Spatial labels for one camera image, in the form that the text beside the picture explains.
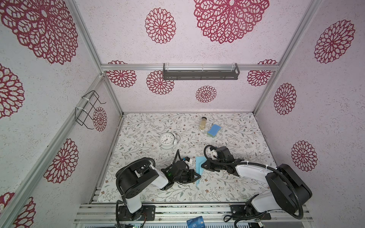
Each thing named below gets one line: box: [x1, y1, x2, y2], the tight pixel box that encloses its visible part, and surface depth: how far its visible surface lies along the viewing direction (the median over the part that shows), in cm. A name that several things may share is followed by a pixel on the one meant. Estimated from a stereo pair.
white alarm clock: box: [159, 132, 181, 150], surface depth 100 cm
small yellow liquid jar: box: [199, 116, 208, 131], surface depth 112 cm
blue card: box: [186, 215, 206, 228], surface depth 73 cm
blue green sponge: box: [206, 123, 222, 138], surface depth 110 cm
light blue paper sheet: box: [195, 156, 208, 188], surface depth 89 cm
